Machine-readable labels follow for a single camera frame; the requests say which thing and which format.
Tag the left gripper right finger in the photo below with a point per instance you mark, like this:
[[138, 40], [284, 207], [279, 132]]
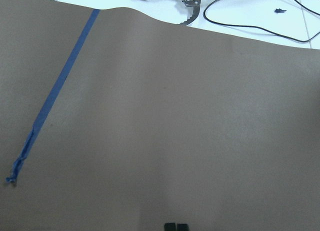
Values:
[[182, 227]]

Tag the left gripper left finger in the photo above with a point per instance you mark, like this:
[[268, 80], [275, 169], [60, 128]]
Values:
[[171, 226]]

